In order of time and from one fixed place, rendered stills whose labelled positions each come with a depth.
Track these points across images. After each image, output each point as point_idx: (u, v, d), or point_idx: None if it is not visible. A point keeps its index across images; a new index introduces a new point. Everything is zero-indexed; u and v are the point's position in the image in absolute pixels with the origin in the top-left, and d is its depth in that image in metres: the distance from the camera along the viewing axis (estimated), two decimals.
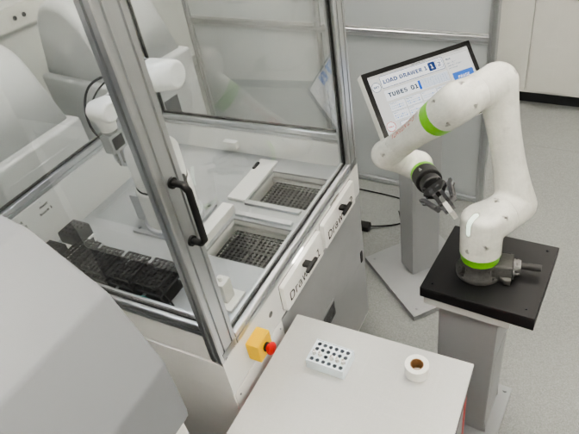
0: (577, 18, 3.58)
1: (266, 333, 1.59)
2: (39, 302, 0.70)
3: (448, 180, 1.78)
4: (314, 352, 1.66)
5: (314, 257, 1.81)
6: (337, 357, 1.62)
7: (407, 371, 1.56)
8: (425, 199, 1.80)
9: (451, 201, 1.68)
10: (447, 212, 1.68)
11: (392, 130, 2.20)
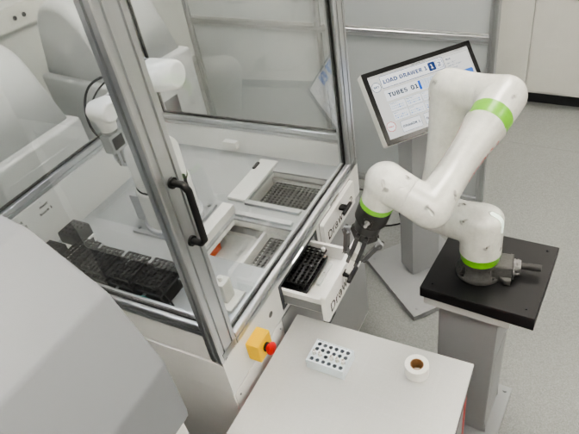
0: (577, 18, 3.58)
1: (266, 333, 1.59)
2: (39, 302, 0.70)
3: (347, 226, 1.57)
4: (314, 352, 1.66)
5: (354, 266, 1.75)
6: (337, 357, 1.62)
7: (407, 371, 1.56)
8: (377, 241, 1.54)
9: None
10: (354, 264, 1.65)
11: (392, 130, 2.20)
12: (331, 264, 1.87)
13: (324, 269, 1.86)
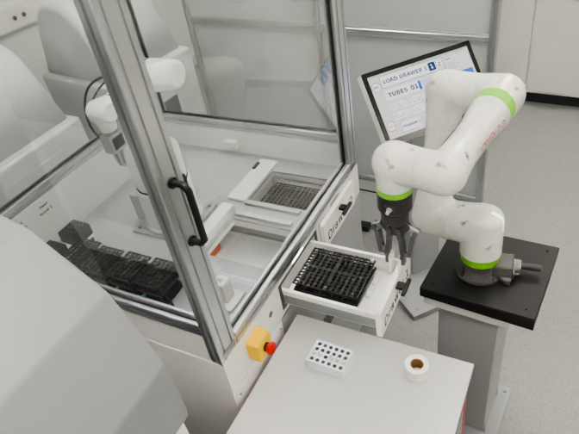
0: (577, 18, 3.58)
1: (266, 333, 1.59)
2: (39, 302, 0.70)
3: (376, 221, 1.50)
4: (314, 352, 1.66)
5: (407, 278, 1.68)
6: (337, 357, 1.62)
7: (407, 371, 1.56)
8: (410, 229, 1.46)
9: None
10: (402, 263, 1.55)
11: (392, 130, 2.20)
12: (379, 275, 1.79)
13: (373, 280, 1.78)
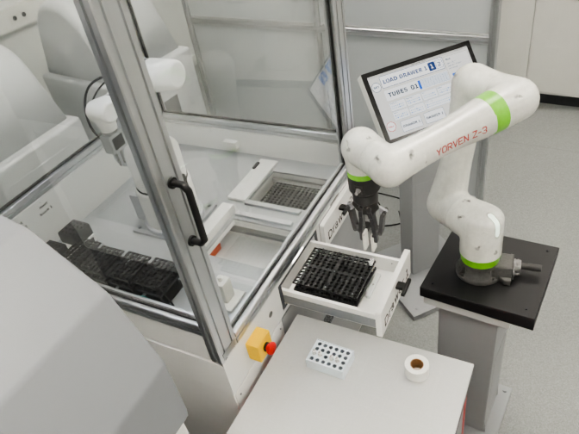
0: (577, 18, 3.58)
1: (266, 333, 1.59)
2: (39, 302, 0.70)
3: (350, 202, 1.64)
4: (314, 352, 1.66)
5: (407, 278, 1.68)
6: (337, 357, 1.62)
7: (407, 371, 1.56)
8: (379, 208, 1.60)
9: (361, 232, 1.71)
10: (375, 241, 1.69)
11: (392, 130, 2.20)
12: (379, 275, 1.79)
13: (373, 280, 1.78)
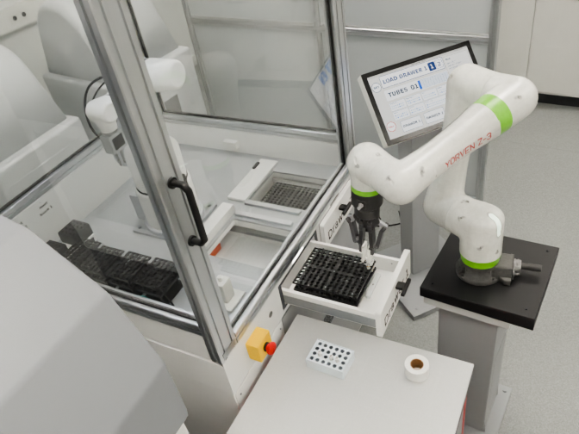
0: (577, 18, 3.58)
1: (266, 333, 1.59)
2: (39, 302, 0.70)
3: (351, 214, 1.65)
4: None
5: (407, 278, 1.68)
6: (337, 357, 1.62)
7: (407, 371, 1.56)
8: (380, 223, 1.60)
9: None
10: (371, 254, 1.70)
11: (392, 130, 2.20)
12: (379, 275, 1.79)
13: (373, 280, 1.78)
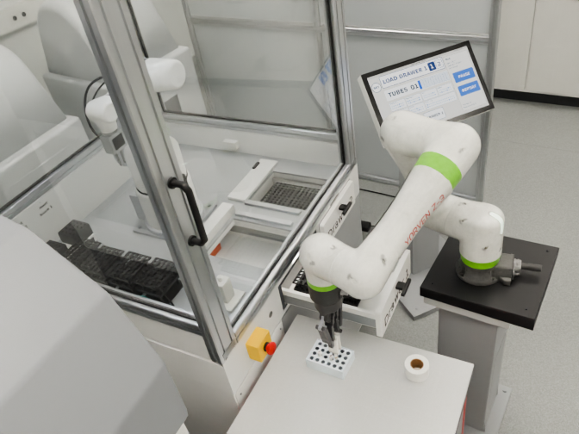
0: (577, 18, 3.58)
1: (266, 333, 1.59)
2: (39, 302, 0.70)
3: (320, 324, 1.45)
4: None
5: (407, 278, 1.68)
6: None
7: (407, 371, 1.56)
8: None
9: (327, 343, 1.54)
10: (337, 338, 1.57)
11: None
12: None
13: None
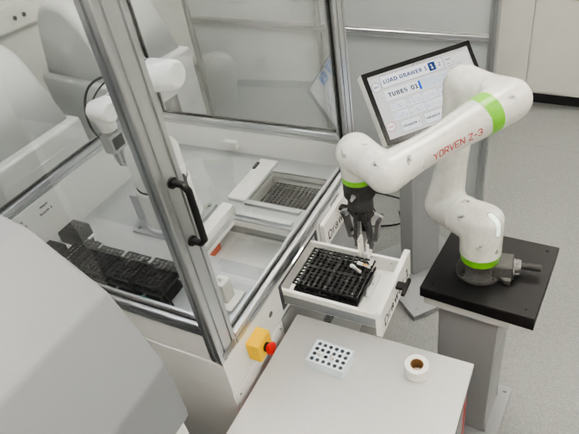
0: (577, 18, 3.58)
1: (266, 333, 1.59)
2: (39, 302, 0.70)
3: (345, 208, 1.62)
4: (361, 264, 1.76)
5: (407, 278, 1.68)
6: (353, 264, 1.76)
7: (407, 371, 1.56)
8: (375, 214, 1.58)
9: (356, 238, 1.69)
10: (370, 248, 1.67)
11: (392, 130, 2.20)
12: (379, 275, 1.79)
13: (373, 280, 1.78)
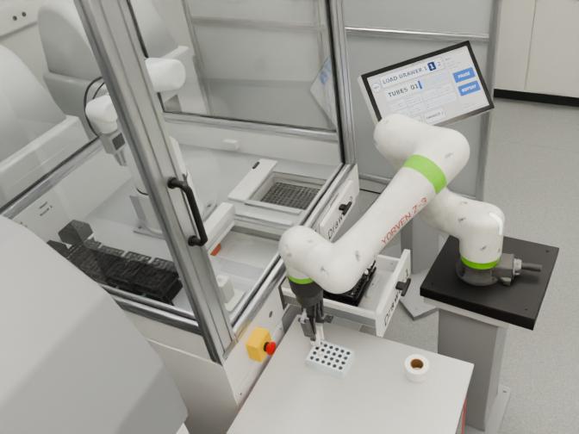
0: (577, 18, 3.58)
1: (266, 333, 1.59)
2: (39, 302, 0.70)
3: None
4: None
5: (407, 278, 1.68)
6: None
7: (407, 371, 1.56)
8: (302, 313, 1.47)
9: (320, 323, 1.59)
10: (313, 339, 1.57)
11: None
12: (379, 275, 1.79)
13: (373, 280, 1.78)
